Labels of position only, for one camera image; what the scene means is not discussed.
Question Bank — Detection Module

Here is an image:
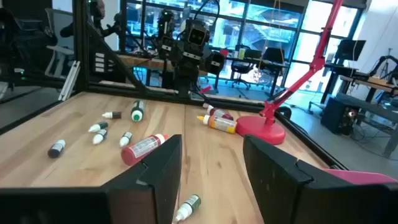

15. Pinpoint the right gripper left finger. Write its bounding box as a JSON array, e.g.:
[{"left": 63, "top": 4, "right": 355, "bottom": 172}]
[{"left": 104, "top": 134, "right": 183, "bottom": 224}]

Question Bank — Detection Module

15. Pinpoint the large green coloring bottle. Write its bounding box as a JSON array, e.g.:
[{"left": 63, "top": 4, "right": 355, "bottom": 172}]
[{"left": 130, "top": 99, "right": 146, "bottom": 123}]

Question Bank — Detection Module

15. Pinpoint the black metal table frame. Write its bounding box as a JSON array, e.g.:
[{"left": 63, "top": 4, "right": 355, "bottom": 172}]
[{"left": 0, "top": 0, "right": 349, "bottom": 171}]

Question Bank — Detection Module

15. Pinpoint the large dark red coloring bottle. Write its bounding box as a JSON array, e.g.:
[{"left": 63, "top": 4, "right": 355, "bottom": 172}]
[{"left": 202, "top": 103, "right": 234, "bottom": 121}]

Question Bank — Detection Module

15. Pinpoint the small black coloring bottle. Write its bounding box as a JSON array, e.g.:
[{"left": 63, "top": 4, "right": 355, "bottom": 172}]
[
  {"left": 92, "top": 129, "right": 108, "bottom": 146},
  {"left": 119, "top": 131, "right": 133, "bottom": 148}
]

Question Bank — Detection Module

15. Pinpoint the small purple coloring bottle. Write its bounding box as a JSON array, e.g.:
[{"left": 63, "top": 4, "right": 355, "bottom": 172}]
[{"left": 47, "top": 139, "right": 67, "bottom": 159}]

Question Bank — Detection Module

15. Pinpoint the black desk monitor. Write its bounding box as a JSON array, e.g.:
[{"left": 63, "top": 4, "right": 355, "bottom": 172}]
[{"left": 334, "top": 39, "right": 367, "bottom": 62}]

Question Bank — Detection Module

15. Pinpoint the red desk lamp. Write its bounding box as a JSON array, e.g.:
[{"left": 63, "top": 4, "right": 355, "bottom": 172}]
[{"left": 235, "top": 0, "right": 345, "bottom": 146}]

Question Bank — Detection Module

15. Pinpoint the small dark green coloring bottle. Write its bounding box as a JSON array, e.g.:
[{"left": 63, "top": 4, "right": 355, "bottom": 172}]
[{"left": 88, "top": 121, "right": 109, "bottom": 134}]

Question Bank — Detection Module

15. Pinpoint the aluminium extrusion bar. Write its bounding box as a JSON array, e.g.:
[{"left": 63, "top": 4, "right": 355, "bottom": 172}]
[{"left": 58, "top": 60, "right": 81, "bottom": 102}]

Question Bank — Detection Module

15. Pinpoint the large red-orange coloring bottle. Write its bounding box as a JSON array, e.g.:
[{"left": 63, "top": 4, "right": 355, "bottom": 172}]
[{"left": 120, "top": 133, "right": 170, "bottom": 167}]

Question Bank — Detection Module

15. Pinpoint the grey office chair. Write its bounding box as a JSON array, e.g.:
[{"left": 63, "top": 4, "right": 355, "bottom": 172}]
[{"left": 44, "top": 7, "right": 75, "bottom": 78}]

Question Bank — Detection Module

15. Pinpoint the black computer tower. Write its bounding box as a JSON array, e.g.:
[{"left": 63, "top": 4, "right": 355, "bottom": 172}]
[{"left": 320, "top": 96, "right": 358, "bottom": 136}]

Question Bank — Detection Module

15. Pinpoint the black office chair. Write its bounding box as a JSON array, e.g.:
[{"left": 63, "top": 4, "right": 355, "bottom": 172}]
[
  {"left": 225, "top": 45, "right": 264, "bottom": 91},
  {"left": 261, "top": 47, "right": 286, "bottom": 97}
]

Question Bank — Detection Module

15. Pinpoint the large yellow coloring bottle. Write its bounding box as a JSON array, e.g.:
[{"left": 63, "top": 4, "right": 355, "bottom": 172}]
[{"left": 197, "top": 114, "right": 238, "bottom": 134}]

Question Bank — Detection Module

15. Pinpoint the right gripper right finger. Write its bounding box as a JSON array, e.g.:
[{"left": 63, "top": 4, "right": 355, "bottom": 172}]
[{"left": 243, "top": 134, "right": 324, "bottom": 224}]

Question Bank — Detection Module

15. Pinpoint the pink plastic bin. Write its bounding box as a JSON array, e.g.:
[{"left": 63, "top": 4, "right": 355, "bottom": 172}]
[{"left": 323, "top": 167, "right": 398, "bottom": 186}]

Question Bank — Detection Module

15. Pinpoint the small brown coloring bottle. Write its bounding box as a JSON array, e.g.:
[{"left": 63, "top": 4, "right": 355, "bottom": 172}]
[{"left": 101, "top": 111, "right": 123, "bottom": 120}]

